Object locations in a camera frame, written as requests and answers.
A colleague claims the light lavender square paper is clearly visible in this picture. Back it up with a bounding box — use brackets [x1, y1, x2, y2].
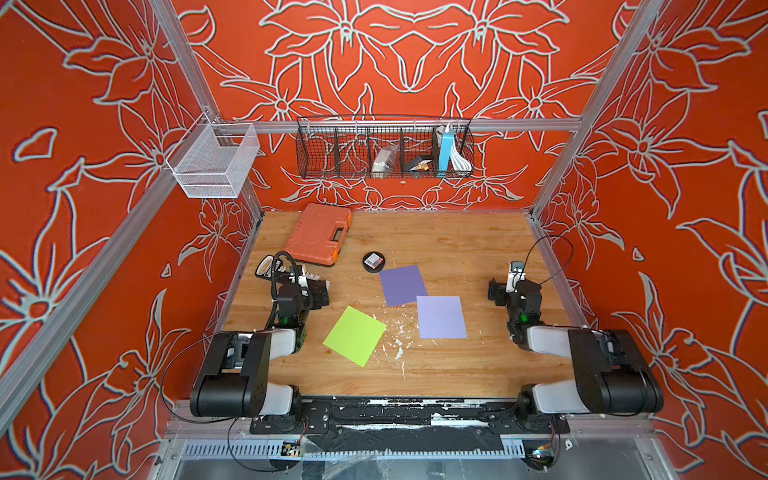
[417, 296, 468, 340]

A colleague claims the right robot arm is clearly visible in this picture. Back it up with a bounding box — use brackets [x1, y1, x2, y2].
[488, 279, 664, 417]

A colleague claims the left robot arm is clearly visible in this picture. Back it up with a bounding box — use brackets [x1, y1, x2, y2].
[190, 280, 330, 419]

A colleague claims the lime green square paper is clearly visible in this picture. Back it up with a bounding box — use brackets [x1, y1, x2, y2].
[323, 306, 386, 367]

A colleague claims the dark purple square paper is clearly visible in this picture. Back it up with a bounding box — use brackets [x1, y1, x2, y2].
[379, 265, 428, 307]

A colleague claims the orange plastic tool case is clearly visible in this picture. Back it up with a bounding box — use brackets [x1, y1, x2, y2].
[284, 204, 353, 267]

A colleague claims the black round disc with label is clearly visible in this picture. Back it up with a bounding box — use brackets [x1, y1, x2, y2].
[362, 251, 386, 273]

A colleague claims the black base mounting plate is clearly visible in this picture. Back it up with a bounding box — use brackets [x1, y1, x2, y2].
[250, 396, 570, 435]

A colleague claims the silver packet in basket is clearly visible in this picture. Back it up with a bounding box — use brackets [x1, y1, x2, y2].
[371, 145, 399, 179]

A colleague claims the black item in basket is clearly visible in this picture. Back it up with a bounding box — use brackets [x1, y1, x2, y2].
[403, 155, 433, 174]

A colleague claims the light blue box in basket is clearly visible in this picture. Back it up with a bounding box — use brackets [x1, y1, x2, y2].
[436, 131, 455, 178]

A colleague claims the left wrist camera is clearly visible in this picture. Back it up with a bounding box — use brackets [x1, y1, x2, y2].
[295, 267, 324, 289]

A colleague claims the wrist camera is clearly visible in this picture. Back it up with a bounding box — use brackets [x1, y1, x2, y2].
[506, 261, 526, 293]
[295, 267, 324, 289]

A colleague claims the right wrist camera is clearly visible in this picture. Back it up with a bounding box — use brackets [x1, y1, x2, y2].
[506, 261, 526, 293]

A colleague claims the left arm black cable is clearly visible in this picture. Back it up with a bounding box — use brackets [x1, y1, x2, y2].
[271, 250, 305, 328]

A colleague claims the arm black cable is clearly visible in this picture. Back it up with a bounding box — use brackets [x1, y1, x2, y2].
[271, 250, 305, 328]
[520, 235, 575, 286]

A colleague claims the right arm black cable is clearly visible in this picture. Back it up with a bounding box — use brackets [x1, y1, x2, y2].
[520, 235, 575, 286]

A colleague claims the black wire wall basket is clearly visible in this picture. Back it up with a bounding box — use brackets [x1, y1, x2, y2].
[296, 115, 476, 180]

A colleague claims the white slotted cable duct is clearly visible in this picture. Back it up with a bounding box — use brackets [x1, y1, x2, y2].
[179, 438, 526, 461]

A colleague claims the clear plastic wall bin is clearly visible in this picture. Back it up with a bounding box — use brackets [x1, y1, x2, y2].
[168, 124, 260, 199]

